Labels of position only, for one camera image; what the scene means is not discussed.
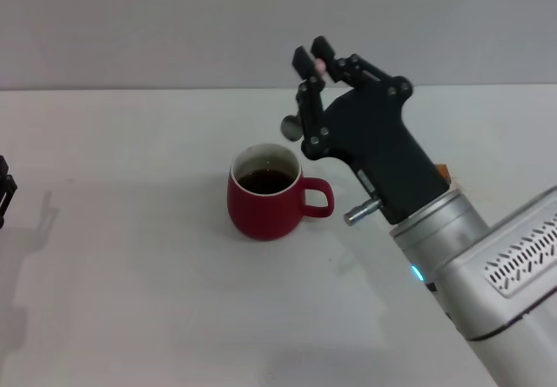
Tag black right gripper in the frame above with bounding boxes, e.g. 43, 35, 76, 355
291, 36, 450, 226

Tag pink-handled metal spoon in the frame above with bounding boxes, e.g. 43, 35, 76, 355
281, 57, 328, 140

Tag red ceramic cup with coffee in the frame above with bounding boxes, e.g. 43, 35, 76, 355
226, 143, 335, 243

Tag silver connector with cable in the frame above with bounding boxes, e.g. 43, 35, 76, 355
343, 198, 380, 225

